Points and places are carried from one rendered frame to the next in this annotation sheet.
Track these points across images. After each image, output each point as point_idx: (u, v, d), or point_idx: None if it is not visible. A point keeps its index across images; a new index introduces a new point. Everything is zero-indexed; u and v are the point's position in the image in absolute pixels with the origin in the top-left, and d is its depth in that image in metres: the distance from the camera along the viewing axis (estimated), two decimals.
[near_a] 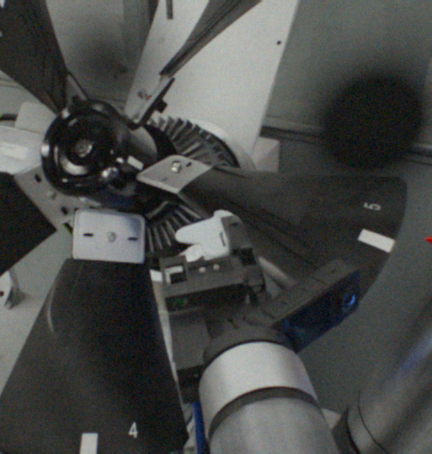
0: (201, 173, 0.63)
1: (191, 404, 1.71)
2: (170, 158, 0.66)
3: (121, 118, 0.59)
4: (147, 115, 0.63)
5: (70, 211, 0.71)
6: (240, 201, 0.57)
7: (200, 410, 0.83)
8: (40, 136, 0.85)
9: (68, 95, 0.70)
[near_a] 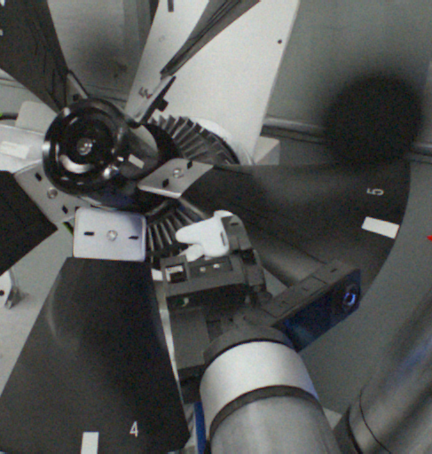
0: (202, 174, 0.63)
1: (191, 404, 1.71)
2: (171, 161, 0.66)
3: (123, 116, 0.59)
4: (148, 113, 0.63)
5: (71, 210, 0.71)
6: (241, 200, 0.56)
7: (200, 409, 0.83)
8: (41, 136, 0.85)
9: (69, 93, 0.70)
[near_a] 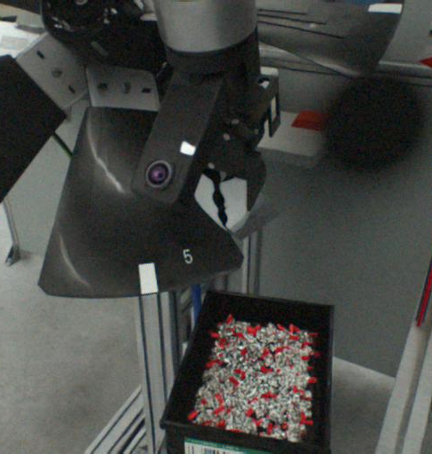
0: (141, 106, 0.65)
1: None
2: (144, 73, 0.67)
3: (118, 9, 0.59)
4: (151, 25, 0.62)
5: None
6: (114, 158, 0.60)
7: (198, 295, 0.84)
8: (40, 27, 0.86)
9: None
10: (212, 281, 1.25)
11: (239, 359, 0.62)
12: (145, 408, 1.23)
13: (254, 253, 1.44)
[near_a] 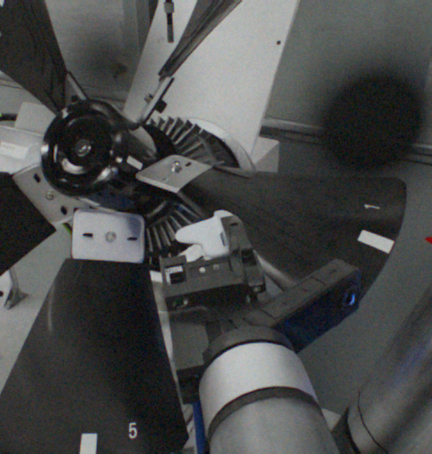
0: (122, 256, 0.65)
1: (190, 405, 1.71)
2: (134, 217, 0.67)
3: (112, 176, 0.58)
4: (145, 188, 0.61)
5: None
6: (82, 317, 0.61)
7: (199, 410, 0.83)
8: (40, 136, 0.85)
9: (163, 82, 0.65)
10: None
11: None
12: None
13: None
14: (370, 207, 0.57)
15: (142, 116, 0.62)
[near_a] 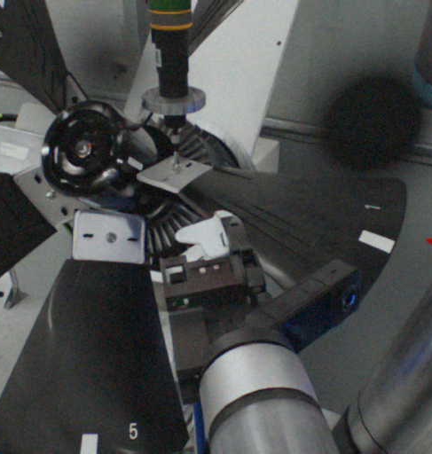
0: (123, 257, 0.65)
1: (191, 405, 1.71)
2: (135, 218, 0.67)
3: (113, 177, 0.58)
4: (145, 189, 0.61)
5: None
6: (82, 317, 0.61)
7: (200, 410, 0.83)
8: (40, 137, 0.85)
9: None
10: None
11: None
12: None
13: None
14: (370, 207, 0.57)
15: (143, 117, 0.62)
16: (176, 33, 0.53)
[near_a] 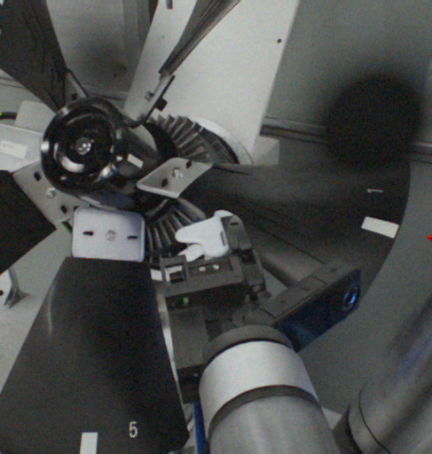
0: (123, 255, 0.65)
1: (191, 404, 1.71)
2: (135, 215, 0.66)
3: (112, 175, 0.58)
4: None
5: None
6: (82, 315, 0.60)
7: (200, 409, 0.83)
8: (40, 136, 0.84)
9: (163, 81, 0.65)
10: None
11: None
12: None
13: None
14: (373, 191, 0.56)
15: (142, 114, 0.62)
16: None
